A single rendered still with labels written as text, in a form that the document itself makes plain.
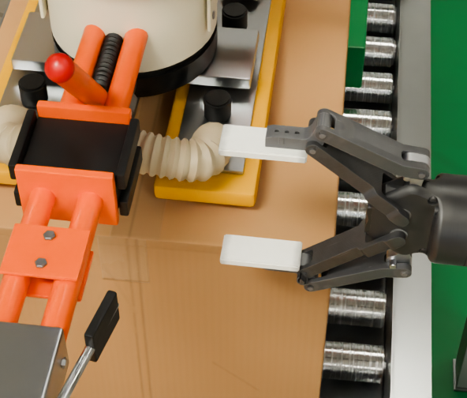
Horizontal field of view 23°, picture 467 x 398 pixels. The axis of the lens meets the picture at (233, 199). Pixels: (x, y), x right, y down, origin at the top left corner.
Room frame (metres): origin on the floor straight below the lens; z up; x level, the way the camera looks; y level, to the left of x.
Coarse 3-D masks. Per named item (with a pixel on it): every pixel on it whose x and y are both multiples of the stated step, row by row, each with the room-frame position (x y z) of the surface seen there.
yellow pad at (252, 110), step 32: (224, 0) 1.03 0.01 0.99; (256, 64) 0.92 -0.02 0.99; (192, 96) 0.87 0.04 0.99; (224, 96) 0.85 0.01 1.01; (256, 96) 0.88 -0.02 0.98; (192, 128) 0.83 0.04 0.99; (256, 160) 0.79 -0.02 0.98; (160, 192) 0.75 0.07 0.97; (192, 192) 0.75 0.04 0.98; (224, 192) 0.75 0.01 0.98; (256, 192) 0.75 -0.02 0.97
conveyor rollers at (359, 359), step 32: (384, 0) 1.64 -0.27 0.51; (384, 32) 1.55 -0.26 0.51; (384, 64) 1.46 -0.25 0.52; (352, 96) 1.37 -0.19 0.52; (384, 96) 1.37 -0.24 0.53; (384, 128) 1.28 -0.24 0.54; (352, 192) 1.15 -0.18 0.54; (352, 224) 1.10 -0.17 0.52; (352, 320) 0.92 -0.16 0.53; (352, 352) 0.86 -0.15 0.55
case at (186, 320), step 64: (320, 0) 1.08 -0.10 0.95; (0, 64) 0.97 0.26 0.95; (320, 64) 0.97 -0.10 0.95; (0, 192) 0.77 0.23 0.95; (320, 192) 0.77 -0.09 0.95; (0, 256) 0.73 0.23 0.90; (128, 256) 0.71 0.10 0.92; (192, 256) 0.71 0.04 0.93; (128, 320) 0.71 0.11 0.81; (192, 320) 0.71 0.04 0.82; (256, 320) 0.70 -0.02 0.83; (320, 320) 0.69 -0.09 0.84; (128, 384) 0.72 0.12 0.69; (192, 384) 0.71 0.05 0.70; (256, 384) 0.70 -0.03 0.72; (320, 384) 0.70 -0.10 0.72
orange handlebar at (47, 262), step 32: (96, 32) 0.84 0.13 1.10; (128, 32) 0.84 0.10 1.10; (96, 64) 0.80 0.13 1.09; (128, 64) 0.79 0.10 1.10; (64, 96) 0.75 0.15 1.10; (128, 96) 0.75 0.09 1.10; (32, 192) 0.64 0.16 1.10; (32, 224) 0.60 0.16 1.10; (96, 224) 0.61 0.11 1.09; (32, 256) 0.56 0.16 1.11; (64, 256) 0.56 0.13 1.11; (0, 288) 0.54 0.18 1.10; (32, 288) 0.55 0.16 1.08; (64, 288) 0.54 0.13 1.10; (0, 320) 0.51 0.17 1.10; (64, 320) 0.51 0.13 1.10
